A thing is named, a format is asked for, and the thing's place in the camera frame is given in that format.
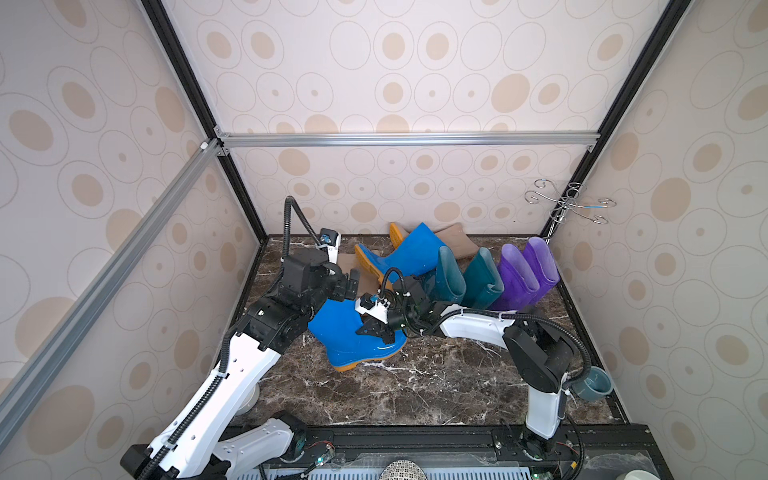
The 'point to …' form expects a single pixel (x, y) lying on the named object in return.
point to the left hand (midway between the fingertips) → (348, 264)
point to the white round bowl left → (250, 401)
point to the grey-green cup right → (596, 387)
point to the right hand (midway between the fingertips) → (370, 323)
